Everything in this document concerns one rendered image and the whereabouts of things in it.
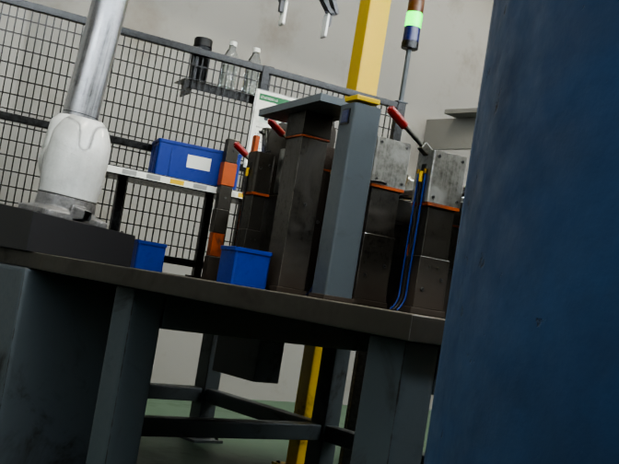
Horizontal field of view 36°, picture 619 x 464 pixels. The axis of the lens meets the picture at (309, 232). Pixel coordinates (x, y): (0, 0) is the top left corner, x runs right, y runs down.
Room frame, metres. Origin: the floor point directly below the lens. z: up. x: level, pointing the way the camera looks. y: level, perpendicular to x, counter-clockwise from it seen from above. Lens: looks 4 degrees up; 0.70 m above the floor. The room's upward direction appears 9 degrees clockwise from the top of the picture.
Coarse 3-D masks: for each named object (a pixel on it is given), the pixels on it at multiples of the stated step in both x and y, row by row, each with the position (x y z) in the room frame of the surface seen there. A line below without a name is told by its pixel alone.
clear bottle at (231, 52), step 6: (234, 42) 3.66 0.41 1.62; (228, 48) 3.67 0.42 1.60; (234, 48) 3.66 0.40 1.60; (228, 54) 3.65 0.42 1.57; (234, 54) 3.65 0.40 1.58; (222, 66) 3.65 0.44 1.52; (228, 66) 3.64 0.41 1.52; (228, 72) 3.64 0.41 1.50; (234, 72) 3.65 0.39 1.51; (222, 78) 3.64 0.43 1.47; (228, 78) 3.64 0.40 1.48; (234, 78) 3.66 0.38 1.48; (222, 84) 3.64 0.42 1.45; (228, 84) 3.64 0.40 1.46; (234, 84) 3.67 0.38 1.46
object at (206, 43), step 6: (198, 42) 3.59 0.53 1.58; (204, 42) 3.59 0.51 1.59; (210, 42) 3.60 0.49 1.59; (204, 48) 3.59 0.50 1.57; (210, 48) 3.60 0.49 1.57; (192, 54) 3.60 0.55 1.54; (192, 60) 3.60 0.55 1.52; (204, 60) 3.59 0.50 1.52; (198, 66) 3.59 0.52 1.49; (204, 66) 3.60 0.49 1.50; (198, 72) 3.59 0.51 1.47; (204, 72) 3.60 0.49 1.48; (198, 78) 3.59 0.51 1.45; (204, 78) 3.61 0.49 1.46
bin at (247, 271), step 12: (228, 252) 2.31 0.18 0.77; (240, 252) 2.27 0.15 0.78; (252, 252) 2.28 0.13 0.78; (264, 252) 2.30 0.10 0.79; (228, 264) 2.30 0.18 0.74; (240, 264) 2.28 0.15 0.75; (252, 264) 2.29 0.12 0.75; (264, 264) 2.30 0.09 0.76; (228, 276) 2.29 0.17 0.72; (240, 276) 2.28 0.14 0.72; (252, 276) 2.29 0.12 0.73; (264, 276) 2.31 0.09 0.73; (264, 288) 2.31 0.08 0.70
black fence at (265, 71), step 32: (0, 0) 3.20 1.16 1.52; (128, 32) 3.40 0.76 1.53; (256, 64) 3.62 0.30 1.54; (32, 96) 3.28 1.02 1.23; (128, 96) 3.43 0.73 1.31; (160, 128) 3.48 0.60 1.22; (224, 128) 3.59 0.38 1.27; (384, 128) 3.89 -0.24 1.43; (32, 160) 3.30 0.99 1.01; (160, 224) 3.52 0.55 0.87; (352, 384) 3.91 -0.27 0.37; (352, 416) 3.90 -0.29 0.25
